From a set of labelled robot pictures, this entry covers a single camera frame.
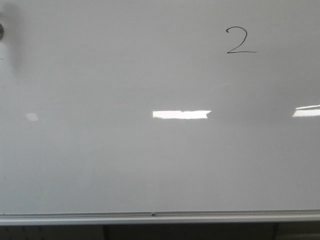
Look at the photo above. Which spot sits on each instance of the white whiteboard with aluminium frame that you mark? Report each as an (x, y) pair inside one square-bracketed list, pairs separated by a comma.
[(159, 111)]

